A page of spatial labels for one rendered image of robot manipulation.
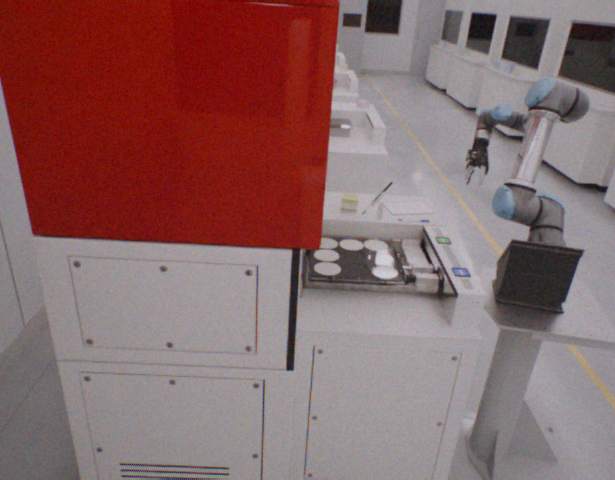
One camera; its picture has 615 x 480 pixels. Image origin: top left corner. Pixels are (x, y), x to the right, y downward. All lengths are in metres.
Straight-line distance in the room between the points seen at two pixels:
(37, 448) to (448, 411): 1.73
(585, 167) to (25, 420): 5.78
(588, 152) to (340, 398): 5.06
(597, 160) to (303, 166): 5.51
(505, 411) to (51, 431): 1.98
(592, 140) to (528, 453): 4.41
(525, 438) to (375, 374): 0.95
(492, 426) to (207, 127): 1.76
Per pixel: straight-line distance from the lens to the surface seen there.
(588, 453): 2.81
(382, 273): 1.90
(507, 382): 2.25
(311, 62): 1.16
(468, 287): 1.79
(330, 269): 1.88
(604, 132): 6.45
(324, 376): 1.80
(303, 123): 1.18
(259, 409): 1.63
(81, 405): 1.76
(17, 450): 2.63
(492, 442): 2.46
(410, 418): 1.97
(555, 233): 2.02
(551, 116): 2.07
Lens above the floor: 1.81
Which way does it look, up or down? 26 degrees down
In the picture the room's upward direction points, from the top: 4 degrees clockwise
